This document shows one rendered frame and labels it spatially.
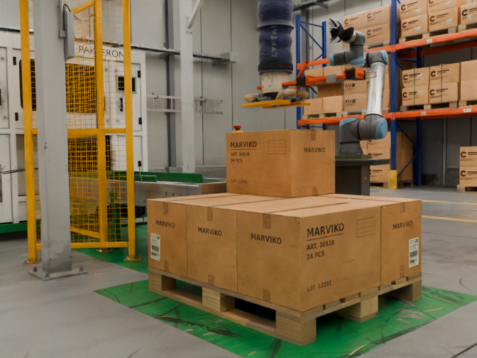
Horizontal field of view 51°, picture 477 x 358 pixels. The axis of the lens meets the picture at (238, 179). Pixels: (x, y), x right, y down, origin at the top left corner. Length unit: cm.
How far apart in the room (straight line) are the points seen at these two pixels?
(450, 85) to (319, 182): 768
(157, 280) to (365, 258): 121
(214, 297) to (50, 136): 165
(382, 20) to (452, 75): 200
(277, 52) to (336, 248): 142
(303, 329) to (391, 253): 71
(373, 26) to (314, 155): 870
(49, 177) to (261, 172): 142
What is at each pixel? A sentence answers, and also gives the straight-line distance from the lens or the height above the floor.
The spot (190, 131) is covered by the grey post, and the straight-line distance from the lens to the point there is 675.
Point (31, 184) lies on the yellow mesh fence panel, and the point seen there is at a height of 60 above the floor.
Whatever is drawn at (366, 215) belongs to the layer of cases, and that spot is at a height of 50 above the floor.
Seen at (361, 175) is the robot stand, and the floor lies 63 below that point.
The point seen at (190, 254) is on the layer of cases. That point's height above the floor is 28.
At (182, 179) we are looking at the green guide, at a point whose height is 58.
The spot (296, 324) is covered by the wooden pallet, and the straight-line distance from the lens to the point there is 220.
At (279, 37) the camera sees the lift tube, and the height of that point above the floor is 152.
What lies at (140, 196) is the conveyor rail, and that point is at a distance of 396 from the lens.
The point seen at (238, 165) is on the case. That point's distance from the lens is 325.
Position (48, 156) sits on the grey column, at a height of 80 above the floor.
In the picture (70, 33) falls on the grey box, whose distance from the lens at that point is 367.
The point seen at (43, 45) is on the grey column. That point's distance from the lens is 363.
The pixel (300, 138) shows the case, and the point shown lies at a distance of 297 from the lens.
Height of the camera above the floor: 81
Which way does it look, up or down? 3 degrees down
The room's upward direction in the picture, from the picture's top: 1 degrees counter-clockwise
